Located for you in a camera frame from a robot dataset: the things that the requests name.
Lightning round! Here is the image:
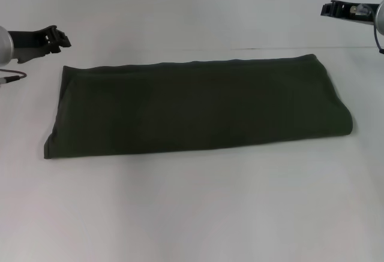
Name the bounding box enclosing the left arm cable with plug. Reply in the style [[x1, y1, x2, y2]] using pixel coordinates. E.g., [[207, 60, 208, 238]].
[[0, 68, 28, 88]]

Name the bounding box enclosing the right arm cable with plug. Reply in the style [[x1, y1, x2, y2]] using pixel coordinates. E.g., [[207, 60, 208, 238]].
[[373, 23, 384, 55]]

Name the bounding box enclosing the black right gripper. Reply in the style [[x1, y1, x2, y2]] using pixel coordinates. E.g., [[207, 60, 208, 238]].
[[320, 0, 379, 25]]

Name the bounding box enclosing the dark green FREE t-shirt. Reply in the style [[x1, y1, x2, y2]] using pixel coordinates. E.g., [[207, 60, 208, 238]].
[[42, 53, 352, 160]]

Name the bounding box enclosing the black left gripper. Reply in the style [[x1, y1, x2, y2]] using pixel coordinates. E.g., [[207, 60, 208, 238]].
[[7, 25, 72, 64]]

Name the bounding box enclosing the arm cable with plug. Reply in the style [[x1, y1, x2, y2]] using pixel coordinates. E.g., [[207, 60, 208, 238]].
[[373, 23, 384, 55], [0, 68, 28, 88]]

